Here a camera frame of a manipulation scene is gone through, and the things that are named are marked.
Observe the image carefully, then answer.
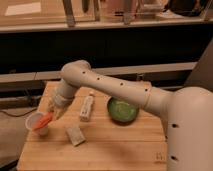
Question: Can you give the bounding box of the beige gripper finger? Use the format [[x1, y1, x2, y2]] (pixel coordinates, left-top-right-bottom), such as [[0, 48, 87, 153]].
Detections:
[[53, 109, 66, 120], [47, 104, 56, 115]]

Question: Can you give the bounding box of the white ribbed gripper body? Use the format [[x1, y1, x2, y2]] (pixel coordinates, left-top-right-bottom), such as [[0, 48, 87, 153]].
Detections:
[[49, 93, 73, 109]]

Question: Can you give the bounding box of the orange red pepper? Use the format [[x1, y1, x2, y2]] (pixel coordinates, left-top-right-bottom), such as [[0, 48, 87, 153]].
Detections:
[[32, 112, 53, 131]]

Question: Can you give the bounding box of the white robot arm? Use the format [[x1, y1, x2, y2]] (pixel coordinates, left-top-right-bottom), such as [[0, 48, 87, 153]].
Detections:
[[50, 60, 213, 171]]

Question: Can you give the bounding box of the white tube bottle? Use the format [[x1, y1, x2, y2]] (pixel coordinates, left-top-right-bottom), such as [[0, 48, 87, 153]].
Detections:
[[79, 92, 94, 122]]

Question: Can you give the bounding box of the beige sponge block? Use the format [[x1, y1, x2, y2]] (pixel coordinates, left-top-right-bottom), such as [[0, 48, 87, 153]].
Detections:
[[66, 125, 86, 146]]

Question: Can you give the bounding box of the green bowl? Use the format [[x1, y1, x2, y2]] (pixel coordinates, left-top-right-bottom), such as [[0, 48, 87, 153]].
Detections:
[[107, 97, 139, 123]]

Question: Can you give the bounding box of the wooden cutting board table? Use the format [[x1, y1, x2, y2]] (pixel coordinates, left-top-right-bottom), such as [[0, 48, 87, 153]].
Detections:
[[17, 88, 166, 171]]

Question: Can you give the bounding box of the black cable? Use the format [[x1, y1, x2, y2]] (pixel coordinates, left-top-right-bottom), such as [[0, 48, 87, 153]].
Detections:
[[0, 107, 38, 118]]

